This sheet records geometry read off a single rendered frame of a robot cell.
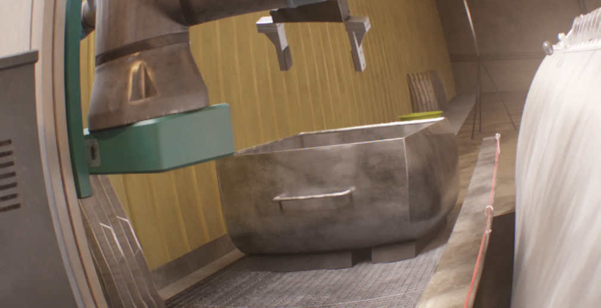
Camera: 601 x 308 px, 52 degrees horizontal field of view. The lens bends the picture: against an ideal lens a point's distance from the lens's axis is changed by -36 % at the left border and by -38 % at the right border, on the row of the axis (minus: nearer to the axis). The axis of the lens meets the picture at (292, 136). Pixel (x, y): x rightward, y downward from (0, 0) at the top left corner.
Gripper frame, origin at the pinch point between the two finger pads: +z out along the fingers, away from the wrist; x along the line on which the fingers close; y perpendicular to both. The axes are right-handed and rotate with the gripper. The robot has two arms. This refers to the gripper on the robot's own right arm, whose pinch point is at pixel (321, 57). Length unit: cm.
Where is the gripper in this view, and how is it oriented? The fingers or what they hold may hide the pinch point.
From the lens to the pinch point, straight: 159.0
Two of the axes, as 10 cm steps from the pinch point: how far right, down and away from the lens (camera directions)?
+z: 1.8, 8.6, 4.7
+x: 9.3, 0.2, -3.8
